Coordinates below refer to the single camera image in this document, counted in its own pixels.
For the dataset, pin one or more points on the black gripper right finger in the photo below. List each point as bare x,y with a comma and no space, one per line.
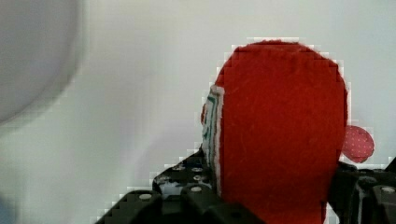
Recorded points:
363,196

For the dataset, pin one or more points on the red plush strawberry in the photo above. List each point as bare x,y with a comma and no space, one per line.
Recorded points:
359,145

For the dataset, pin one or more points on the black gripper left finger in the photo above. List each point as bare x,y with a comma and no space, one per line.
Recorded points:
182,194

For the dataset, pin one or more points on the red plush ketchup bottle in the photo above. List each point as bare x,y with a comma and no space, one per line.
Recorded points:
274,124

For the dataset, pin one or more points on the lilac round plate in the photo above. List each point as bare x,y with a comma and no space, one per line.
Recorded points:
42,42

